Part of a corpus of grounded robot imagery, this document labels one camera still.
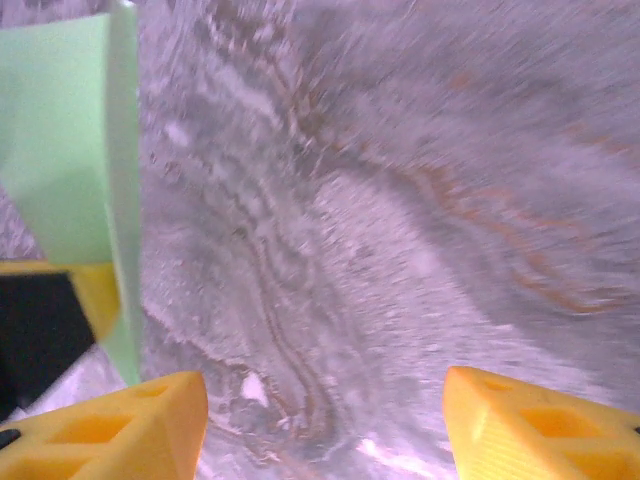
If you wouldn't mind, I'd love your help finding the light green cloth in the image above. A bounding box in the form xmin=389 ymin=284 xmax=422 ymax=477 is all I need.
xmin=0 ymin=2 xmax=144 ymax=387

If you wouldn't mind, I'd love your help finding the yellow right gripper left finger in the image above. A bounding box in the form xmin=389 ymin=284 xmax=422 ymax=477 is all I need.
xmin=0 ymin=370 xmax=209 ymax=480

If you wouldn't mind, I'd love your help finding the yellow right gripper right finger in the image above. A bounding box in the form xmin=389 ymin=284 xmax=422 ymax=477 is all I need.
xmin=443 ymin=365 xmax=640 ymax=480

